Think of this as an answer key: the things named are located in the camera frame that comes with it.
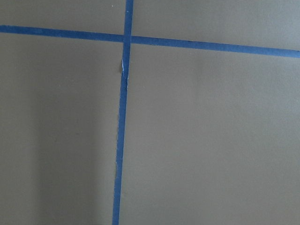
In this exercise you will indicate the brown paper table cover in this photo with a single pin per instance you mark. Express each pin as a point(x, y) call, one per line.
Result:
point(149, 112)

